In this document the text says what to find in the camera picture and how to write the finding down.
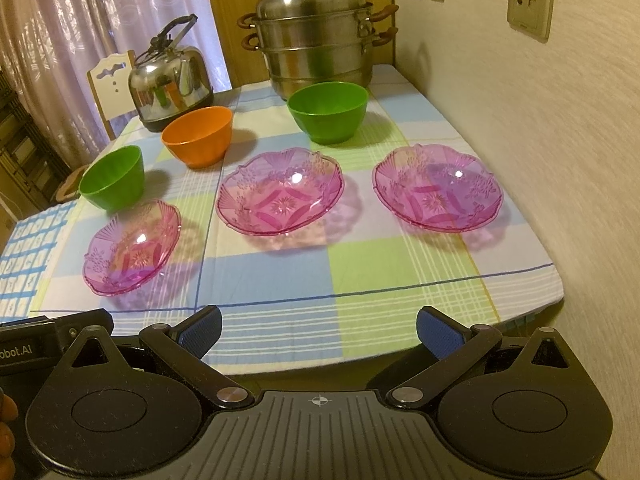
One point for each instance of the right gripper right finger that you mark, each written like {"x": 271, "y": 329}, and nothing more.
{"x": 444, "y": 337}

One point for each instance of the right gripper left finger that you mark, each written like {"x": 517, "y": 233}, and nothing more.
{"x": 196, "y": 334}

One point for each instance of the pink glass plate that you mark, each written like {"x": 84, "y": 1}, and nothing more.
{"x": 276, "y": 193}
{"x": 132, "y": 248}
{"x": 438, "y": 189}

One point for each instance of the small green plastic bowl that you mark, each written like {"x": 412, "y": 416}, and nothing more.
{"x": 115, "y": 181}

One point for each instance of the person's left hand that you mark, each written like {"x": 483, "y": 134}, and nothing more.
{"x": 9, "y": 413}

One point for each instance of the blue white patterned cloth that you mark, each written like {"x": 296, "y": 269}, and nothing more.
{"x": 25, "y": 258}

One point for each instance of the checkered pastel tablecloth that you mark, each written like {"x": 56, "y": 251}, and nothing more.
{"x": 346, "y": 287}

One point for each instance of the round wooden stool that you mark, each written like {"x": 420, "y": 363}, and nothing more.
{"x": 69, "y": 188}

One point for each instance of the orange plastic bowl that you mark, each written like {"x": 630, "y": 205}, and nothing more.
{"x": 200, "y": 138}

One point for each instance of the dark stacked crates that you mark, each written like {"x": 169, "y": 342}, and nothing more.
{"x": 26, "y": 155}

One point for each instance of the large green plastic bowl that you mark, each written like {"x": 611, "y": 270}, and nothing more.
{"x": 329, "y": 112}

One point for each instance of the stainless steel kettle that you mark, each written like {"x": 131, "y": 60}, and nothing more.
{"x": 168, "y": 81}

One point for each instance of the white wooden chair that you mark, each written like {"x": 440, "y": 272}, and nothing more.
{"x": 109, "y": 85}

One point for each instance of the stainless steel steamer pot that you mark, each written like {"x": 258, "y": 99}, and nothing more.
{"x": 304, "y": 42}

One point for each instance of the lilac sheer curtain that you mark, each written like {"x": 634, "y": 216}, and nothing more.
{"x": 48, "y": 46}

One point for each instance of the beige wall socket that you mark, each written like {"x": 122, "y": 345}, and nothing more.
{"x": 531, "y": 17}

